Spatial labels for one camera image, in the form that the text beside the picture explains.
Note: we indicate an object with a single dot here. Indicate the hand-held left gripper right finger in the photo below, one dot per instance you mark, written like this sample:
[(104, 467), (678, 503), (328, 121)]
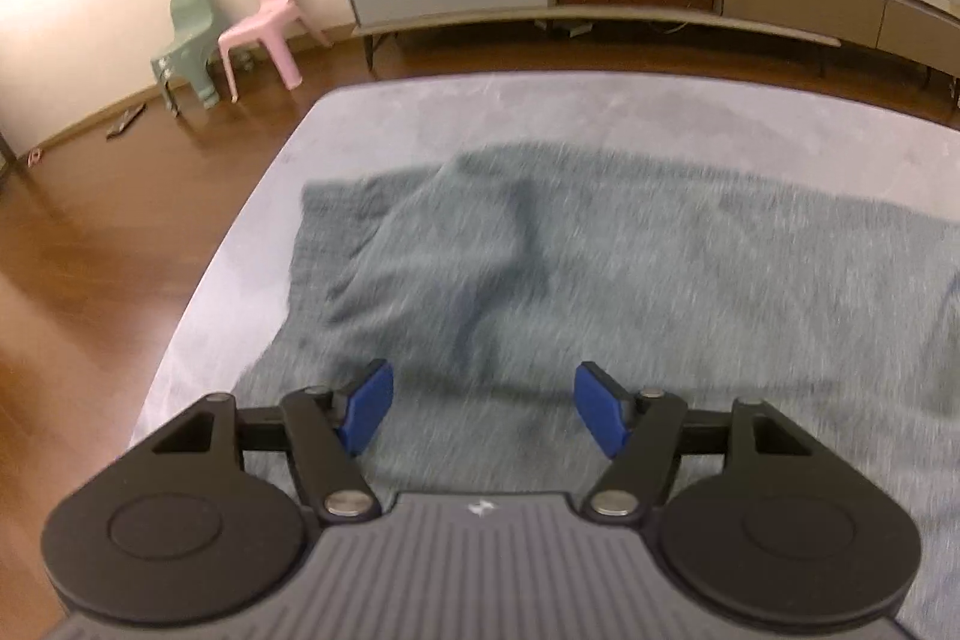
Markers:
[(600, 407)]

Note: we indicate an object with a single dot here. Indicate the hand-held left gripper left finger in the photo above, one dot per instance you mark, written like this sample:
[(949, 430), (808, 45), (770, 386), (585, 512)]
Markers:
[(367, 404)]

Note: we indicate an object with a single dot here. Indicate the dark remote control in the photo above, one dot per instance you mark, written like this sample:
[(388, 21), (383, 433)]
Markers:
[(125, 120)]

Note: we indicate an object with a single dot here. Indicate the green plastic child chair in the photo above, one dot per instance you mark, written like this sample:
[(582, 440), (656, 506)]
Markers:
[(191, 18)]

